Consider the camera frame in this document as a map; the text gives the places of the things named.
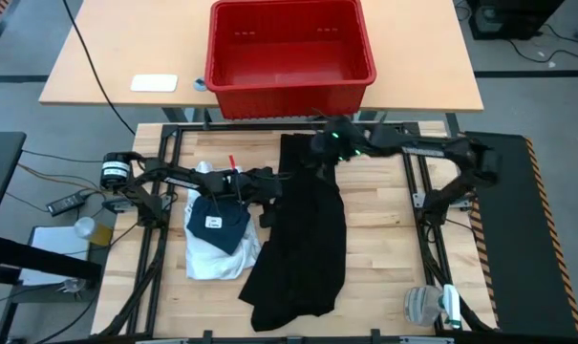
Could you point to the white button-up shirt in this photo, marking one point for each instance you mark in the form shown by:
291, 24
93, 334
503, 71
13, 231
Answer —
212, 265

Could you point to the black equipment case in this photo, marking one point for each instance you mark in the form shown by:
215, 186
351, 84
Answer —
508, 19

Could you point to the black metal beam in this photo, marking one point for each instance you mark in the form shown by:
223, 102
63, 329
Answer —
30, 258

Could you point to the small clear plastic object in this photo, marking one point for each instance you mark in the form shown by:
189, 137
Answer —
71, 285

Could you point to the beige wooden desk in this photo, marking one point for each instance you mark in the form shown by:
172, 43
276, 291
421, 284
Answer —
413, 48

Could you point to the black power adapter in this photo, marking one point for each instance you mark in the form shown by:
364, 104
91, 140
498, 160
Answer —
66, 203

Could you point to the plastic bottle yellow liquid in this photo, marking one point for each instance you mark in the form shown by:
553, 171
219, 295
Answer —
97, 234

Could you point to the dark navy garment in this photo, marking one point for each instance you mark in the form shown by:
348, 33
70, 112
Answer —
219, 234

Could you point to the black knit sweater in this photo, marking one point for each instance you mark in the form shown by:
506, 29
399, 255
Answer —
303, 248

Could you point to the white paper sheet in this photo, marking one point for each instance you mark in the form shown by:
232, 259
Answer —
54, 241

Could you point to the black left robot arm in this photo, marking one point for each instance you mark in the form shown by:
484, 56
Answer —
183, 180

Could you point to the black aluminium table frame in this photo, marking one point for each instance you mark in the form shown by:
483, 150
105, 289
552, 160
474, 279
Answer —
153, 301

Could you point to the grey round desk grommet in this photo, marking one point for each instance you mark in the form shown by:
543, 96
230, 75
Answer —
200, 85

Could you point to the black hazard-striped floor mat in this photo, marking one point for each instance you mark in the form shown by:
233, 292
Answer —
522, 267

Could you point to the white rectangular pad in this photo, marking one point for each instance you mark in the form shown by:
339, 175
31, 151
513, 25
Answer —
154, 82

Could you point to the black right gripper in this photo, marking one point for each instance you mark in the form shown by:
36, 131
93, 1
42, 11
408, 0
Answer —
324, 150

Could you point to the red tag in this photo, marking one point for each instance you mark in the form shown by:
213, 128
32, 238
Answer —
231, 162

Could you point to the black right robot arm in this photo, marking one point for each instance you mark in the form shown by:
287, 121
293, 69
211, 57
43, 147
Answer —
427, 145

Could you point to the red plastic bin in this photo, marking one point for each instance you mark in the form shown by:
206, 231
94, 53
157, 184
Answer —
288, 52

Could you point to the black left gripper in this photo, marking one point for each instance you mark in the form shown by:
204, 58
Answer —
264, 184

